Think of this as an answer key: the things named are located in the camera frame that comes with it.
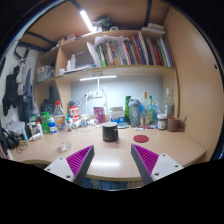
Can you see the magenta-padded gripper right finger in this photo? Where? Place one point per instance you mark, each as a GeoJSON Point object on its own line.
{"type": "Point", "coordinates": [145, 160]}

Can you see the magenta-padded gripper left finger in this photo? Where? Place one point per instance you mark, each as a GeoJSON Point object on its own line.
{"type": "Point", "coordinates": [79, 161]}

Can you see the clear drink bottle red cap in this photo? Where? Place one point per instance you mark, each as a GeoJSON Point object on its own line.
{"type": "Point", "coordinates": [59, 116]}

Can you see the small clear glass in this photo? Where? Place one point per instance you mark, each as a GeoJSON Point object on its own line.
{"type": "Point", "coordinates": [65, 146]}

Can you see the flat round red coaster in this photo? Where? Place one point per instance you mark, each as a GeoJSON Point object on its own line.
{"type": "Point", "coordinates": [141, 138]}

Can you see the black mug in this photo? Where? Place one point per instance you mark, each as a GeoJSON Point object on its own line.
{"type": "Point", "coordinates": [110, 133]}

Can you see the brown jar with white lid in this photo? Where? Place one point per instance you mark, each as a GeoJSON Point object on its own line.
{"type": "Point", "coordinates": [162, 122]}

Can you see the white bottle with blue label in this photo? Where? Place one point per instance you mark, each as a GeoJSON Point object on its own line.
{"type": "Point", "coordinates": [52, 126]}

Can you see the brown mug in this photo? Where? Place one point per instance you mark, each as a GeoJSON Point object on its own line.
{"type": "Point", "coordinates": [173, 124]}

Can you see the grey shaker bottle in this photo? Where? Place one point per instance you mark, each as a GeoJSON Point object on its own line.
{"type": "Point", "coordinates": [134, 114]}

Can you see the green-capped bottle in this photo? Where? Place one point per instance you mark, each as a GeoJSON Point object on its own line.
{"type": "Point", "coordinates": [150, 111]}

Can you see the magenta pouch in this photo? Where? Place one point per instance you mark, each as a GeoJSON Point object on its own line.
{"type": "Point", "coordinates": [99, 115]}

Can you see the red and white jar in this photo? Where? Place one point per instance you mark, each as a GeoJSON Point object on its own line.
{"type": "Point", "coordinates": [74, 111]}

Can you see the silver tube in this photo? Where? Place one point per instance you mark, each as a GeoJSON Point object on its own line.
{"type": "Point", "coordinates": [35, 136]}

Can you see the green container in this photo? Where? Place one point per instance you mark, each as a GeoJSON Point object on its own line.
{"type": "Point", "coordinates": [45, 122]}

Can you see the yellow-capped bottle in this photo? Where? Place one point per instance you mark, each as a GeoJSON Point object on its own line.
{"type": "Point", "coordinates": [144, 108]}

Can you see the white and blue box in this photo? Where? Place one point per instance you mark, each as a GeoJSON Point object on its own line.
{"type": "Point", "coordinates": [117, 115]}

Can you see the green bottle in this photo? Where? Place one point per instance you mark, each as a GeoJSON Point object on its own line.
{"type": "Point", "coordinates": [127, 108]}

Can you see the tall clear glass bottle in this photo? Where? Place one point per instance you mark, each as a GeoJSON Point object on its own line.
{"type": "Point", "coordinates": [169, 105]}

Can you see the under-shelf light strip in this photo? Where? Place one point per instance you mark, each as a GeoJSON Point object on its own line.
{"type": "Point", "coordinates": [98, 77]}

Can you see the grey hanging garment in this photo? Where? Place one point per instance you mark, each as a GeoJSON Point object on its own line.
{"type": "Point", "coordinates": [27, 86]}

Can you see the dark hanging jacket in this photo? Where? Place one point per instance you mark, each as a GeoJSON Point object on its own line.
{"type": "Point", "coordinates": [10, 90]}

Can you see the ceiling light strip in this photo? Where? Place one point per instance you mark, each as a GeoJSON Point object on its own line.
{"type": "Point", "coordinates": [86, 20]}

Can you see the white wall power strip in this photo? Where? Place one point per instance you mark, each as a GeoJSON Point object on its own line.
{"type": "Point", "coordinates": [95, 94]}

